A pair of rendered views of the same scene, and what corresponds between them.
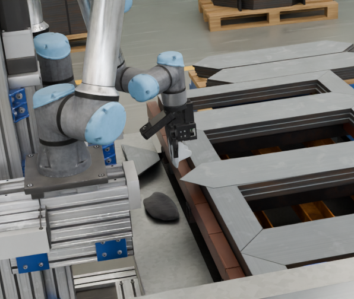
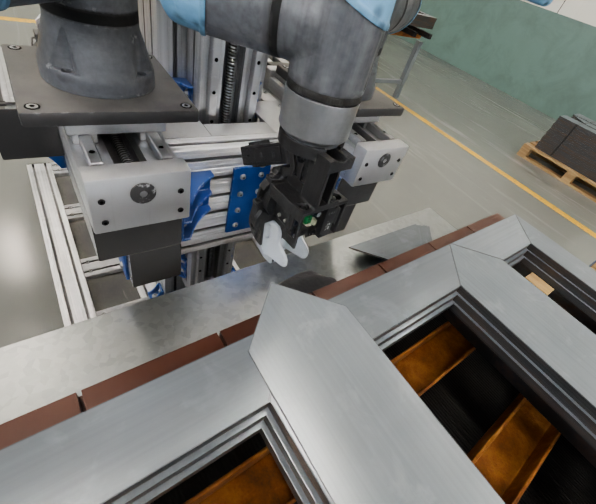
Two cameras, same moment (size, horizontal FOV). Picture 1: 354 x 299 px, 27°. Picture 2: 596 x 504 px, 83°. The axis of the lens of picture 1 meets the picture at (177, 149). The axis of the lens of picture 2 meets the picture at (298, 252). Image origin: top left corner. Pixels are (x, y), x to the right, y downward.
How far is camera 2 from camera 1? 1.99 m
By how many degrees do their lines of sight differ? 45
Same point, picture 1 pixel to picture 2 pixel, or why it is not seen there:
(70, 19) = not seen: outside the picture
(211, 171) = (321, 330)
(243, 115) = (557, 339)
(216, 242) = (30, 420)
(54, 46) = not seen: outside the picture
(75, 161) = (47, 55)
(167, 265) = (142, 343)
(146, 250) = (187, 304)
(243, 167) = (364, 394)
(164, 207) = not seen: hidden behind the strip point
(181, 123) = (293, 190)
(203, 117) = (500, 278)
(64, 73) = not seen: hidden behind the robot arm
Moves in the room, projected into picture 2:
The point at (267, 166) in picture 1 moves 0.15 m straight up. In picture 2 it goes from (392, 456) to (467, 409)
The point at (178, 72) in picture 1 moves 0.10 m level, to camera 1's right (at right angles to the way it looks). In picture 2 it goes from (321, 13) to (399, 65)
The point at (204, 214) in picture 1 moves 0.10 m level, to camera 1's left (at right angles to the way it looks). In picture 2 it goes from (175, 358) to (161, 300)
